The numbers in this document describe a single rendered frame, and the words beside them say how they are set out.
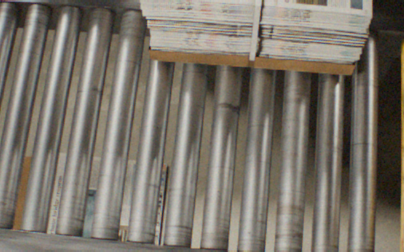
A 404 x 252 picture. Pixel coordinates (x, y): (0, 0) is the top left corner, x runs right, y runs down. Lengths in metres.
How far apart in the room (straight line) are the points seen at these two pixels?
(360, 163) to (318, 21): 0.29
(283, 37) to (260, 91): 0.14
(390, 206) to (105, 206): 1.08
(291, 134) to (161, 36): 0.29
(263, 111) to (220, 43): 0.15
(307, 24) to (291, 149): 0.24
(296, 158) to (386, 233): 0.87
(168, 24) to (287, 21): 0.20
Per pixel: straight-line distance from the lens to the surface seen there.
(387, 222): 2.12
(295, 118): 1.31
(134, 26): 1.38
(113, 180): 1.28
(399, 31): 1.42
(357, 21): 1.16
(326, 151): 1.30
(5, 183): 1.32
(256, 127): 1.30
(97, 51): 1.37
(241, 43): 1.26
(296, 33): 1.20
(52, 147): 1.32
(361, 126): 1.32
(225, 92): 1.32
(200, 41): 1.26
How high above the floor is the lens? 2.02
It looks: 70 degrees down
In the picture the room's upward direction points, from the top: 4 degrees clockwise
